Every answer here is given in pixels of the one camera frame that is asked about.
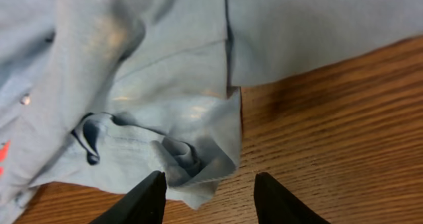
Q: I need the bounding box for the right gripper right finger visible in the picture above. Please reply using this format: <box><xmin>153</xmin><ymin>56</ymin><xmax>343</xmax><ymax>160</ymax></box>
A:
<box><xmin>254</xmin><ymin>172</ymin><xmax>329</xmax><ymax>224</ymax></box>

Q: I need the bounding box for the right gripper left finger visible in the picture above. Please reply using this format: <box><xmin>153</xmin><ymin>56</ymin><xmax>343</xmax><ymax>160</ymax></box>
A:
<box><xmin>90</xmin><ymin>171</ymin><xmax>167</xmax><ymax>224</ymax></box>

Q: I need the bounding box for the light blue t-shirt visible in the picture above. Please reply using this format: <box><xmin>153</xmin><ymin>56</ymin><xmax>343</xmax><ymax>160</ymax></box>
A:
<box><xmin>1</xmin><ymin>0</ymin><xmax>422</xmax><ymax>223</ymax></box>

